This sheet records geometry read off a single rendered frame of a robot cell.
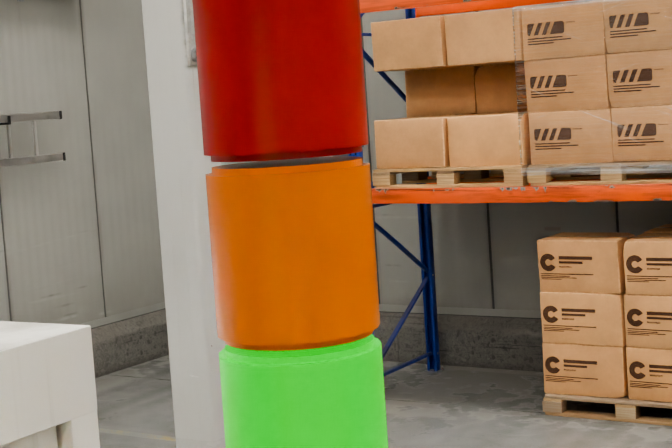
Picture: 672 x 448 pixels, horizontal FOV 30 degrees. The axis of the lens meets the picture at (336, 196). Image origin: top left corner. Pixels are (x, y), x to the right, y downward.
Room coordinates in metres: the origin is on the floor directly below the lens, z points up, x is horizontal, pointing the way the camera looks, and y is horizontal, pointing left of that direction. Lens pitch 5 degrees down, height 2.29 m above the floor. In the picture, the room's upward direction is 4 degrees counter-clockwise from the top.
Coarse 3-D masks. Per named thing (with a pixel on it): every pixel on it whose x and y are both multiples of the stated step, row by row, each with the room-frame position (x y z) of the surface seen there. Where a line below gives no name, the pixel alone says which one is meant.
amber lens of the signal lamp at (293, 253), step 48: (240, 192) 0.35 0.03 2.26; (288, 192) 0.35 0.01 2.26; (336, 192) 0.36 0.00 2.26; (240, 240) 0.36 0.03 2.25; (288, 240) 0.35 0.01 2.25; (336, 240) 0.35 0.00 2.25; (240, 288) 0.36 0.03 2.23; (288, 288) 0.35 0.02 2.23; (336, 288) 0.35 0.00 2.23; (240, 336) 0.36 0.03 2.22; (288, 336) 0.35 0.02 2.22; (336, 336) 0.35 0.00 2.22
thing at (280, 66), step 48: (192, 0) 0.37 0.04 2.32; (240, 0) 0.35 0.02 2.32; (288, 0) 0.35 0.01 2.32; (336, 0) 0.36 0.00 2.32; (240, 48) 0.35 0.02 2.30; (288, 48) 0.35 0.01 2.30; (336, 48) 0.36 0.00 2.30; (240, 96) 0.35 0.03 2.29; (288, 96) 0.35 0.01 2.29; (336, 96) 0.36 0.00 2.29; (240, 144) 0.35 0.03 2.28; (288, 144) 0.35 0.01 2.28; (336, 144) 0.36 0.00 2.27
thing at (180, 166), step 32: (160, 0) 2.92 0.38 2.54; (160, 32) 2.92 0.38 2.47; (160, 64) 2.92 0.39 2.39; (160, 96) 2.93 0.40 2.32; (192, 96) 2.90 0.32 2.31; (160, 128) 2.93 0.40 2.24; (192, 128) 2.89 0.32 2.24; (160, 160) 2.94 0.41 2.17; (192, 160) 2.89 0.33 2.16; (160, 192) 2.94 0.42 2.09; (192, 192) 2.89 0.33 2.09; (160, 224) 2.94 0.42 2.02; (192, 224) 2.89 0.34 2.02; (192, 256) 2.90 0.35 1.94; (192, 288) 2.90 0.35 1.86; (192, 320) 2.91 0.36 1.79; (192, 352) 2.91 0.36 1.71; (192, 384) 2.91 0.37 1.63; (192, 416) 2.92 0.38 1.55
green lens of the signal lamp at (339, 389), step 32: (224, 352) 0.38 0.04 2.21; (256, 352) 0.36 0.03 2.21; (288, 352) 0.36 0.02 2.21; (320, 352) 0.36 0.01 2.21; (352, 352) 0.36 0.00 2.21; (224, 384) 0.37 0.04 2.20; (256, 384) 0.35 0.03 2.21; (288, 384) 0.35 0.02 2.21; (320, 384) 0.35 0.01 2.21; (352, 384) 0.36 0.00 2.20; (224, 416) 0.37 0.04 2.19; (256, 416) 0.35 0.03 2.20; (288, 416) 0.35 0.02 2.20; (320, 416) 0.35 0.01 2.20; (352, 416) 0.36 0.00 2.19; (384, 416) 0.37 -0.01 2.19
